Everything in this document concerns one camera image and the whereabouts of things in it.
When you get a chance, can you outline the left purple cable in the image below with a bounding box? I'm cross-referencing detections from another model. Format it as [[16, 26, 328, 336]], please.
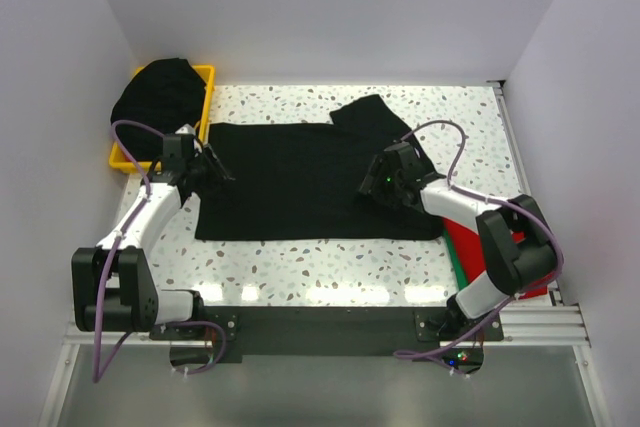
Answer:
[[91, 119, 229, 384]]

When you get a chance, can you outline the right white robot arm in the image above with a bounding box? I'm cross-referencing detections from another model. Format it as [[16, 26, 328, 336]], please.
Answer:
[[358, 141, 561, 327]]

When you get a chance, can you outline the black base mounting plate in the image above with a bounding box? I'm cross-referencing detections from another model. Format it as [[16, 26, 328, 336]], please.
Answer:
[[149, 306, 504, 364]]

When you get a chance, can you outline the black t shirt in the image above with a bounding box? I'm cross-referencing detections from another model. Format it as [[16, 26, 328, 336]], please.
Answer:
[[195, 95, 443, 242]]

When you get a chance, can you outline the folded green t shirt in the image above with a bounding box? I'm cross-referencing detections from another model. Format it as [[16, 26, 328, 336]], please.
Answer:
[[443, 231, 469, 291]]

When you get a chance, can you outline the purple cable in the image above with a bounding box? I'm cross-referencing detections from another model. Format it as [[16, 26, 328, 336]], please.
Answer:
[[394, 119, 566, 365], [91, 119, 229, 384]]

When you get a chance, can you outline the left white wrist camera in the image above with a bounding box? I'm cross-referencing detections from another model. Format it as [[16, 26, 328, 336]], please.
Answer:
[[175, 124, 196, 136]]

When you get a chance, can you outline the black shirts pile in bin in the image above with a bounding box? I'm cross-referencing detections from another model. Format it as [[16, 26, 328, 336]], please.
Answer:
[[110, 58, 206, 134]]

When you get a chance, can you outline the aluminium extrusion rail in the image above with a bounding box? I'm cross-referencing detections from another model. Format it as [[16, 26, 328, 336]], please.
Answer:
[[63, 305, 591, 347]]

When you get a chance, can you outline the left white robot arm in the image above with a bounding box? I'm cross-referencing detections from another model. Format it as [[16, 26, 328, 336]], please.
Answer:
[[71, 133, 232, 332]]

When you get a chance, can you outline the yellow plastic bin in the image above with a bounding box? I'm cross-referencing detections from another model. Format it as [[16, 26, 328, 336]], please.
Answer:
[[108, 64, 215, 174]]

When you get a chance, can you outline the folded red t shirt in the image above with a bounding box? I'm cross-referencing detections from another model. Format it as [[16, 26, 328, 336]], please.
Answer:
[[444, 211, 557, 298]]

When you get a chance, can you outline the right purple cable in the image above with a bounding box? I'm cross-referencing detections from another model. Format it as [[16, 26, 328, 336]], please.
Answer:
[[394, 119, 566, 365]]

